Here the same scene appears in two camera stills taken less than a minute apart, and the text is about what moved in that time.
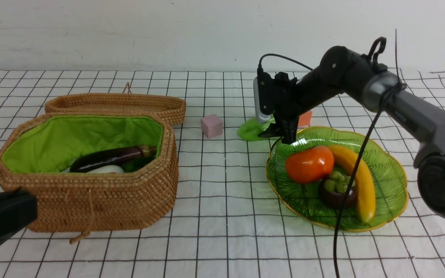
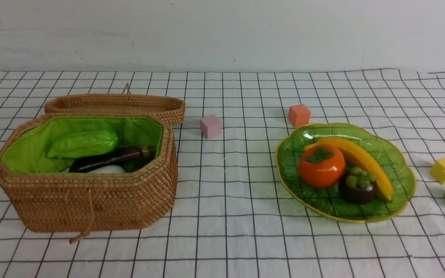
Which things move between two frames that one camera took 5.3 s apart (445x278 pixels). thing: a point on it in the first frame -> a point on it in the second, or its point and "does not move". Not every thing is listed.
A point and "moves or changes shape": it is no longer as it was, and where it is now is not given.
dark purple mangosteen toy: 333,191 -> 358,187
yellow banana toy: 366,190 -> 354,150
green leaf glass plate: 388,170 moves or changes shape
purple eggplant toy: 116,157 does not move
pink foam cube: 211,126 does not move
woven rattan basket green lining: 49,144 does not move
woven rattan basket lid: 173,107 does not move
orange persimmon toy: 309,165 moves or changes shape
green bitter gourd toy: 250,129 -> 83,143
